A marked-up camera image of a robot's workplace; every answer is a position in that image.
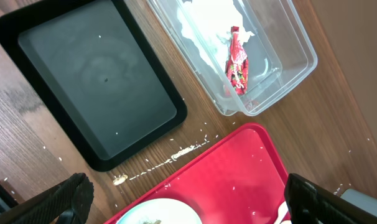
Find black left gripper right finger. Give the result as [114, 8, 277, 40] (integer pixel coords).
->
[284, 173, 377, 224]

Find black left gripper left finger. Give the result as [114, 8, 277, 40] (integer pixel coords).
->
[0, 173, 94, 224]

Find white plastic spoon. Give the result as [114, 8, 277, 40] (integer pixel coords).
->
[273, 201, 289, 224]

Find light blue dinner plate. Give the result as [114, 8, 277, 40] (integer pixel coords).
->
[116, 198, 202, 224]

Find food scraps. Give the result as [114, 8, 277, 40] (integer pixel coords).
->
[138, 219, 162, 224]

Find red snack wrapper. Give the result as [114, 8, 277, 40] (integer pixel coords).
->
[226, 26, 249, 95]

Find black waste tray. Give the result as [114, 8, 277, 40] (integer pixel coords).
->
[0, 0, 187, 172]

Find clear plastic waste bin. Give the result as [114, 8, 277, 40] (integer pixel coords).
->
[149, 0, 317, 116]

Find red plastic tray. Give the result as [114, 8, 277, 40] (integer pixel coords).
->
[109, 123, 288, 223]

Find white tissue in bin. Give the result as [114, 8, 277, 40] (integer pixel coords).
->
[177, 0, 254, 70]

